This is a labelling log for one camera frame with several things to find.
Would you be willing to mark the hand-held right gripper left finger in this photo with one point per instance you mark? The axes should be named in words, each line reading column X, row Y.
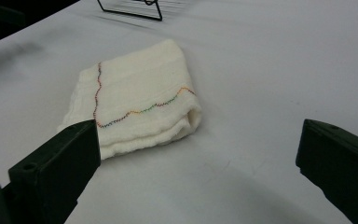
column 56, row 168

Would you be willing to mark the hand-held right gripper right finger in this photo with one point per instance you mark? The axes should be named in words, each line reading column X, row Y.
column 341, row 161

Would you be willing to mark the white towel with rainbow stitching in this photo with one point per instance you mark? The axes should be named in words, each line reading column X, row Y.
column 143, row 90

